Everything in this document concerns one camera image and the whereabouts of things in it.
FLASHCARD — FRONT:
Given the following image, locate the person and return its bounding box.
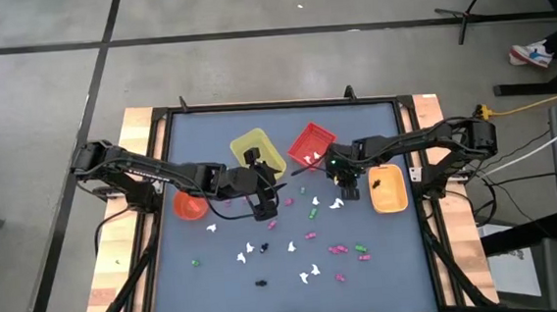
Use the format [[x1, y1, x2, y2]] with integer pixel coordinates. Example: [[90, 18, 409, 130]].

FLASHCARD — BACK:
[[505, 11, 557, 72]]

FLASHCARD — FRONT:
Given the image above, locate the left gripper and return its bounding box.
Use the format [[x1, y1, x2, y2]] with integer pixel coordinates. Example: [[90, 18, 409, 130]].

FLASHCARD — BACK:
[[219, 145, 291, 224]]

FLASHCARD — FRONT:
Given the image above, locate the black floor cable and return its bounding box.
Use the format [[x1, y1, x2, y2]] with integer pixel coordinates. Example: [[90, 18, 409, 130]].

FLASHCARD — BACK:
[[463, 129, 557, 230]]

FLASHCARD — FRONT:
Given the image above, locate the white cable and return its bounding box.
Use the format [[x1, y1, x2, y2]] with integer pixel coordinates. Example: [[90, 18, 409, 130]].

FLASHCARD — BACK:
[[472, 114, 557, 181]]

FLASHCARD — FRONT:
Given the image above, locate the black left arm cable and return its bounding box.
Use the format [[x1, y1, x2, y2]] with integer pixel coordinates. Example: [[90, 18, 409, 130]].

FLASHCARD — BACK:
[[194, 174, 264, 224]]

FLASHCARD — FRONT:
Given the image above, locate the black tripod stand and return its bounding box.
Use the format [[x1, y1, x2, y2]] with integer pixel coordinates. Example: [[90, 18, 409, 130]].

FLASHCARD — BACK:
[[432, 0, 507, 47]]

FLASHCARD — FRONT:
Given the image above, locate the wooden side board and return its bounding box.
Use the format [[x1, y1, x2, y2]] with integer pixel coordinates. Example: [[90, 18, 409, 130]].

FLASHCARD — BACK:
[[399, 89, 501, 310], [69, 104, 182, 312]]

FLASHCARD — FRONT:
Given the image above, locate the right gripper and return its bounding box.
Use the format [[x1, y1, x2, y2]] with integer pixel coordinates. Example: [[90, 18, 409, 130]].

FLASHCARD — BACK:
[[287, 139, 362, 206]]

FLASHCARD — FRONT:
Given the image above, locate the red slotted plastic basket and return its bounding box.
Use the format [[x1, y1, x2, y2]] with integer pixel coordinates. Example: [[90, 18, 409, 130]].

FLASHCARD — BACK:
[[285, 120, 340, 173]]

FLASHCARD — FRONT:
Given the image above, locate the amber handled plastic bin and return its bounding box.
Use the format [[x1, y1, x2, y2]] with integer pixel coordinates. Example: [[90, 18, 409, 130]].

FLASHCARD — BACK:
[[367, 162, 410, 217]]

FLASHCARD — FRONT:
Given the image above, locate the orange round bowl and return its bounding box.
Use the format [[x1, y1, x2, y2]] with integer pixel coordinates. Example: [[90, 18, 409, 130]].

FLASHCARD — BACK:
[[171, 187, 212, 224]]

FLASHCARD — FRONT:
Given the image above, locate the black floor stand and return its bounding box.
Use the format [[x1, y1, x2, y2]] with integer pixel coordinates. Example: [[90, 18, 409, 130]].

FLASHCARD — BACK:
[[486, 0, 557, 98]]

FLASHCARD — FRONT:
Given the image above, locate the yellow extension cable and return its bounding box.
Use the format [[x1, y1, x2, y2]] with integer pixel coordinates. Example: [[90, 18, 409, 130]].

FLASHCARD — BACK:
[[487, 85, 557, 118]]

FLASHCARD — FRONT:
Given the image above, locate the white paper sheet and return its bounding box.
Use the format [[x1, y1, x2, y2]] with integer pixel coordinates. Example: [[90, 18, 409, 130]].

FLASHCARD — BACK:
[[479, 221, 545, 303]]

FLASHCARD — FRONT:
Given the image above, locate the yellow translucent plastic bin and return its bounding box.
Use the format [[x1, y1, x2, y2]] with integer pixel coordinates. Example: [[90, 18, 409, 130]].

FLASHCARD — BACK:
[[228, 126, 289, 183]]

